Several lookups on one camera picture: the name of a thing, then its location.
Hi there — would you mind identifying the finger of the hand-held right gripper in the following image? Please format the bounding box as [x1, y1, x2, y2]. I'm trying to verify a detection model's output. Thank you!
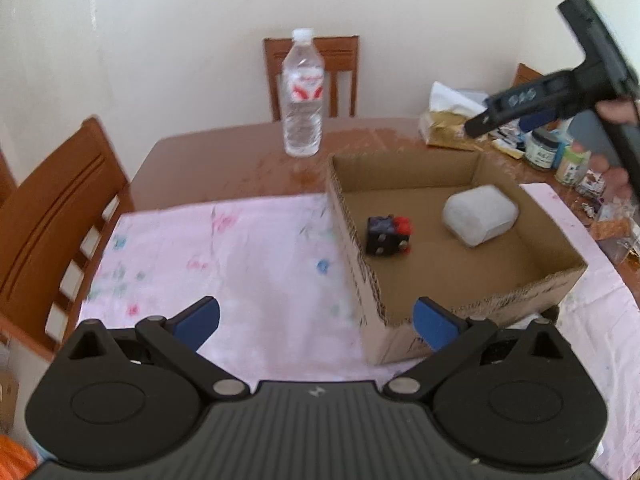
[464, 75, 562, 138]
[519, 109, 570, 132]

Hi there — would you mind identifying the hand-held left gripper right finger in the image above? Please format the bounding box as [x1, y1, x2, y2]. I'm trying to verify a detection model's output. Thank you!
[382, 296, 576, 403]

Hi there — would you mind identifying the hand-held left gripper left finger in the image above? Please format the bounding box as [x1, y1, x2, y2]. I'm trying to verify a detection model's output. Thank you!
[64, 296, 250, 402]

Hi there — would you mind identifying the brown cardboard box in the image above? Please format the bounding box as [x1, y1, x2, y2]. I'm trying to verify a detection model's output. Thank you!
[326, 151, 588, 366]

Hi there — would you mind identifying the white plastic jar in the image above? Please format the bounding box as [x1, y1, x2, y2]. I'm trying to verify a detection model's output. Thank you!
[442, 185, 519, 247]

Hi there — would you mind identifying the black and red cube toy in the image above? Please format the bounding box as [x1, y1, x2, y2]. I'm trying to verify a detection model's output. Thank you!
[366, 215, 415, 256]

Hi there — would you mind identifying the person's right hand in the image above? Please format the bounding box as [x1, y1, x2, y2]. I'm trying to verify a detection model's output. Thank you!
[572, 100, 640, 200]

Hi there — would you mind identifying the dark-lidded glass jar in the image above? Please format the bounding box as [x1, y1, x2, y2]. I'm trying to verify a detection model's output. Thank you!
[525, 129, 561, 171]

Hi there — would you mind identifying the gold tissue pack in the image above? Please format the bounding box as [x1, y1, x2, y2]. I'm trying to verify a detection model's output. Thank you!
[419, 81, 493, 152]

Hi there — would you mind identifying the green and white bottle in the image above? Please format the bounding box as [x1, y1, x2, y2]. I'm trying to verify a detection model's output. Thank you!
[555, 140, 592, 186]

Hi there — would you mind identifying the pink floral tablecloth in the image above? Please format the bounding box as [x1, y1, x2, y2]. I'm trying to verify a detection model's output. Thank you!
[75, 182, 640, 463]

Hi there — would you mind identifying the small patterned packet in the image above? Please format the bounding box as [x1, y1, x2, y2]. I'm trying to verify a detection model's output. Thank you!
[575, 172, 607, 199]

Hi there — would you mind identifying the clear bag of orange snacks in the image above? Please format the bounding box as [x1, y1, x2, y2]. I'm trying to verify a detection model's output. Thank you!
[590, 200, 640, 263]

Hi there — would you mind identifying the wooden slatted chair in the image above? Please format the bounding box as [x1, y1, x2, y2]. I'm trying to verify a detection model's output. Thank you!
[263, 36, 360, 122]

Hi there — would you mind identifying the clear plastic water bottle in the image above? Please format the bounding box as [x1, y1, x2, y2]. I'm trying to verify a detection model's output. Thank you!
[282, 28, 326, 157]

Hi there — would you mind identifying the wooden chair with curved back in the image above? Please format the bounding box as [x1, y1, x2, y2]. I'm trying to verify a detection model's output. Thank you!
[0, 116, 135, 361]

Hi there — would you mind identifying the cardboard box on floor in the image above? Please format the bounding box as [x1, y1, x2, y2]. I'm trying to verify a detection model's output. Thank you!
[0, 370, 21, 432]

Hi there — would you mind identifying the wooden door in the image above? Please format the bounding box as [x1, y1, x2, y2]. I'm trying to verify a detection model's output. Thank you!
[0, 147, 18, 206]

